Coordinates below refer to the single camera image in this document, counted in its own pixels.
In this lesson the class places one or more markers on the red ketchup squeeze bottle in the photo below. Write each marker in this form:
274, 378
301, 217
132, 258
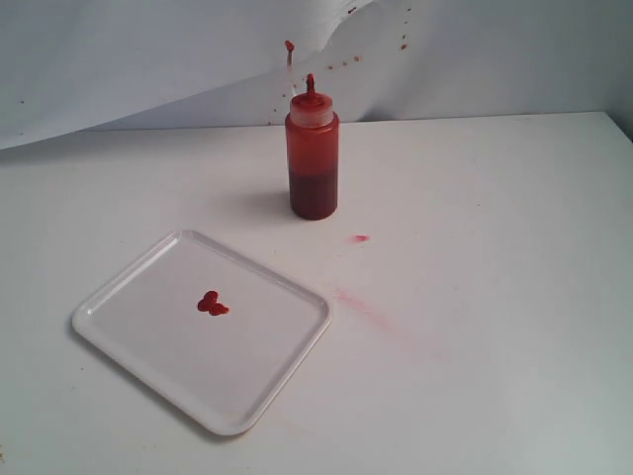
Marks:
312, 150

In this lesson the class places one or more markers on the red ketchup blob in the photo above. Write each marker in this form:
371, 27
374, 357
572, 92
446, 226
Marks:
210, 304

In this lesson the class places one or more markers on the white rectangular plastic tray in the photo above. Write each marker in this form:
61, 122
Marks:
223, 372

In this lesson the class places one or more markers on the white paper backdrop sheet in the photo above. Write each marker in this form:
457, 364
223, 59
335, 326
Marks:
68, 66

